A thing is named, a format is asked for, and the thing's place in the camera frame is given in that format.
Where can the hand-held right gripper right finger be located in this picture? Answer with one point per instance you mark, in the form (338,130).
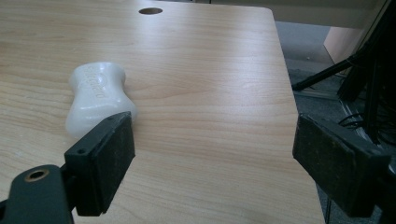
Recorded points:
(336,165)

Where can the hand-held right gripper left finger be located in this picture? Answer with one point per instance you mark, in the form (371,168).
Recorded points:
(99,161)

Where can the white plastic bottle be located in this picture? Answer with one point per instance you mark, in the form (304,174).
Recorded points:
(97,96)

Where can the black tripod stand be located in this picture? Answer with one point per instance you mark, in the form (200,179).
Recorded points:
(358,67)

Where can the light wooden cabinet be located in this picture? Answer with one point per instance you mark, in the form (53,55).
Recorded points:
(342,43)

